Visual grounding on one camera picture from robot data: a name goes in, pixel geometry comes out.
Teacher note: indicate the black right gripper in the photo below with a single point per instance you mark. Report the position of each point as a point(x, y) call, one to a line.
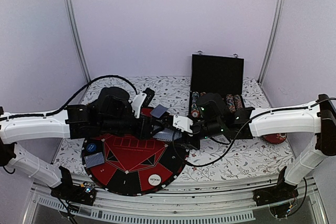
point(190, 144)

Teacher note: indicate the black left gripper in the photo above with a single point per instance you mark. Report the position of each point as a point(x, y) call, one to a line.
point(144, 131)

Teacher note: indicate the blue small blind button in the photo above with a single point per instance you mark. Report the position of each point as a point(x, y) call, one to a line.
point(91, 147)

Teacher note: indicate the single blue playing card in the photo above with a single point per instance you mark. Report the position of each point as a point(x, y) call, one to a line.
point(158, 111)

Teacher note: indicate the blue checkered card deck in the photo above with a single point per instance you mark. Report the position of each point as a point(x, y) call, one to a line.
point(168, 135)

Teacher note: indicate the white dealer button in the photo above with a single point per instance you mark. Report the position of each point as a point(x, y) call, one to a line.
point(154, 179)

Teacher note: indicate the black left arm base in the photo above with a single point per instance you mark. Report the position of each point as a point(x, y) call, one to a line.
point(84, 194)

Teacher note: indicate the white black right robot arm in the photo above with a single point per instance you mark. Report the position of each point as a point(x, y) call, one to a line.
point(316, 117)

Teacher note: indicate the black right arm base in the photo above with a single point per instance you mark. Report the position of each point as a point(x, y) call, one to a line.
point(274, 194)

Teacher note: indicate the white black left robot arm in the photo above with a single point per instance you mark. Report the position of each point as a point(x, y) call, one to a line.
point(69, 121)

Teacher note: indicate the poker chip row far left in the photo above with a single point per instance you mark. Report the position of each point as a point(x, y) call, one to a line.
point(194, 109)

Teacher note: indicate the poker chip row far right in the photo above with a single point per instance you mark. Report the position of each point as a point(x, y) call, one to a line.
point(238, 102)

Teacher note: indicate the black poker chip case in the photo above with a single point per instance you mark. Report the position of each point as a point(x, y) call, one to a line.
point(216, 74)

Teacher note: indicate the round red black poker mat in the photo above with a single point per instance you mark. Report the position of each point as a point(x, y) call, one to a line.
point(129, 161)

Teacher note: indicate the red floral round tin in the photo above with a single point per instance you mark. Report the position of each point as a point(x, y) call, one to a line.
point(275, 138)

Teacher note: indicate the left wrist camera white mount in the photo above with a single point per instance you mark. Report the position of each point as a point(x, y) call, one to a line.
point(141, 100)

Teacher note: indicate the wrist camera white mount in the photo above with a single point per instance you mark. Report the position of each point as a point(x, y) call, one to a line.
point(141, 100)
point(182, 123)

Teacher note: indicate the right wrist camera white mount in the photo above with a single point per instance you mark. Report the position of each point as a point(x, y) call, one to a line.
point(182, 123)

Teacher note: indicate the left aluminium corner post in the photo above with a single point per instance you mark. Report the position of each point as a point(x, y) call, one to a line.
point(76, 38)

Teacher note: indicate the aluminium corner post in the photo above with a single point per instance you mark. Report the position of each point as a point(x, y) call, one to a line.
point(76, 38)
point(271, 41)

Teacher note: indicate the right aluminium corner post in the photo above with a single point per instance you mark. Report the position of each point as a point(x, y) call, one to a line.
point(271, 41)

